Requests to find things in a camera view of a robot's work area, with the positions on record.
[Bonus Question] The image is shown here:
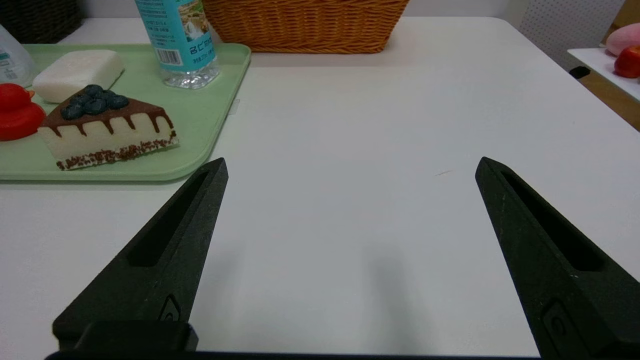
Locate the clear water bottle blue label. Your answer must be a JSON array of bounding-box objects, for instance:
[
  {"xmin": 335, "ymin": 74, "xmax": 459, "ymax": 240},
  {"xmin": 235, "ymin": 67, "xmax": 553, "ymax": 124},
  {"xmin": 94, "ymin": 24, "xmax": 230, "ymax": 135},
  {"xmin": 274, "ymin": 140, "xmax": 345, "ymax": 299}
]
[{"xmin": 134, "ymin": 0, "xmax": 221, "ymax": 90}]

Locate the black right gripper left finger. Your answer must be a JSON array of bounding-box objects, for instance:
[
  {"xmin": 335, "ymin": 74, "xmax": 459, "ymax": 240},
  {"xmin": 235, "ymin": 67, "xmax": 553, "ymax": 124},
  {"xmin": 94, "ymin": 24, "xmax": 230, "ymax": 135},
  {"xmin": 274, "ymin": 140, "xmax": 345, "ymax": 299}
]
[{"xmin": 52, "ymin": 157, "xmax": 229, "ymax": 352}]

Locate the white perforated panel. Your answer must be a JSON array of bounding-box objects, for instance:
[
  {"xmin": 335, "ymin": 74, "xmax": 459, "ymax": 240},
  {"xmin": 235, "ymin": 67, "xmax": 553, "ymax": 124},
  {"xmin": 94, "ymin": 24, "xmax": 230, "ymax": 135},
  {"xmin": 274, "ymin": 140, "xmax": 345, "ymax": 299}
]
[{"xmin": 517, "ymin": 0, "xmax": 626, "ymax": 71}]

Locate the orange wicker basket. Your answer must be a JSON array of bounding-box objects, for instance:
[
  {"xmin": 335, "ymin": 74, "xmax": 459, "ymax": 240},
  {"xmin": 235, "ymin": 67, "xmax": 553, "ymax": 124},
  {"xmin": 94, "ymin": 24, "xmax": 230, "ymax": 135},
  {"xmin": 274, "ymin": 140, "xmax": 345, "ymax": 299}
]
[{"xmin": 201, "ymin": 0, "xmax": 410, "ymax": 54}]

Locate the white soap bar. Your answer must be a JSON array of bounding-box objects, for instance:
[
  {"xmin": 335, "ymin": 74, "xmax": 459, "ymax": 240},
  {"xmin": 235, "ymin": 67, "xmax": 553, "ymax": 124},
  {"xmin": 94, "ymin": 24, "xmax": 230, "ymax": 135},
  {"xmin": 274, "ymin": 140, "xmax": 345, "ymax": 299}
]
[{"xmin": 32, "ymin": 49, "xmax": 126, "ymax": 104}]

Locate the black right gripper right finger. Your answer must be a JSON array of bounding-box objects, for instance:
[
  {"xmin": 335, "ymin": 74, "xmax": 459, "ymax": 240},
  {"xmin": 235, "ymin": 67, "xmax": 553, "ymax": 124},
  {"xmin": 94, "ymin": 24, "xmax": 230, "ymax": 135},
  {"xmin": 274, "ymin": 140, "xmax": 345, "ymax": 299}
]
[{"xmin": 474, "ymin": 156, "xmax": 640, "ymax": 360}]

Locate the light green plastic tray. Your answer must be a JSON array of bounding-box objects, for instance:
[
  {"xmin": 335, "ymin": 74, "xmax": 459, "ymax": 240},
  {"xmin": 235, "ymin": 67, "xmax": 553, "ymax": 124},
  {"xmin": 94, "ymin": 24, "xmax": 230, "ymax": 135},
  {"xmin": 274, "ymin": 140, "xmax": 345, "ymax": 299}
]
[{"xmin": 0, "ymin": 43, "xmax": 252, "ymax": 182}]

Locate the chocolate blueberry cake slice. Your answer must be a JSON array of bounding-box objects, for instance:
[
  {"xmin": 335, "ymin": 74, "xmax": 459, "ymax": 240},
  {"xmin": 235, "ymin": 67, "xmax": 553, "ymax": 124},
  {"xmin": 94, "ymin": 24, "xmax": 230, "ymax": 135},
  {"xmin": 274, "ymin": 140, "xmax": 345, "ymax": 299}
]
[{"xmin": 37, "ymin": 84, "xmax": 180, "ymax": 171}]

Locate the red apple toy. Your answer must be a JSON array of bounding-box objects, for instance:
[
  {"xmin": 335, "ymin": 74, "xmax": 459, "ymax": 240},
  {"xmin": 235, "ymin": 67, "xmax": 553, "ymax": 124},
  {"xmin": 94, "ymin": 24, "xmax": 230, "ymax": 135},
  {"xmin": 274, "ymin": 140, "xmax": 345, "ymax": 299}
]
[{"xmin": 614, "ymin": 45, "xmax": 640, "ymax": 79}]

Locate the red rubber duck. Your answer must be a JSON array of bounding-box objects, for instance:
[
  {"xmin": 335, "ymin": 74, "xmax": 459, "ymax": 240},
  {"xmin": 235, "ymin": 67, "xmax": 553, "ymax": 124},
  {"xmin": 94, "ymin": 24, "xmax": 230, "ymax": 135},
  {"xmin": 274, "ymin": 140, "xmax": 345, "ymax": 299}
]
[{"xmin": 0, "ymin": 83, "xmax": 47, "ymax": 142}]

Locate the white side table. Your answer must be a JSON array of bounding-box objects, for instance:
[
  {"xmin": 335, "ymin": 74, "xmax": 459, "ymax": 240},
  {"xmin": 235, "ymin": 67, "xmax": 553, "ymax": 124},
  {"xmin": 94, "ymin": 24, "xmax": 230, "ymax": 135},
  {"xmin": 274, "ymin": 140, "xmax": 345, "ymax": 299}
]
[{"xmin": 567, "ymin": 47, "xmax": 640, "ymax": 103}]

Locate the dark brown wicker basket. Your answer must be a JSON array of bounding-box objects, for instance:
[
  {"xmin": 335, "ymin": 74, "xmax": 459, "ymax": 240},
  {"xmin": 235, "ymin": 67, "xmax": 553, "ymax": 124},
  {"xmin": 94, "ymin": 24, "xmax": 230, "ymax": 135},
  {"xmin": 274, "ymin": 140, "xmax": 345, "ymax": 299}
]
[{"xmin": 0, "ymin": 0, "xmax": 84, "ymax": 44}]

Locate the pink peach toy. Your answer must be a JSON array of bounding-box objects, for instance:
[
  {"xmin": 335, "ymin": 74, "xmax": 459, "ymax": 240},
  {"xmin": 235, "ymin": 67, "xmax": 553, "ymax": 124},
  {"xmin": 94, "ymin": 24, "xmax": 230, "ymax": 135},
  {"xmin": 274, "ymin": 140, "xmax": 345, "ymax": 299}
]
[{"xmin": 605, "ymin": 22, "xmax": 640, "ymax": 57}]

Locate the white lotion bottle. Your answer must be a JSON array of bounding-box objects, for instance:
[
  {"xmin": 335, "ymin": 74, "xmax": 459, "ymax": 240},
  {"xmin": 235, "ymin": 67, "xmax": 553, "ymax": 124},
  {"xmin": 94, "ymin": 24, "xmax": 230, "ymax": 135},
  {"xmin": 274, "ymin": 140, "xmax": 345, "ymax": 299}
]
[{"xmin": 0, "ymin": 25, "xmax": 37, "ymax": 88}]

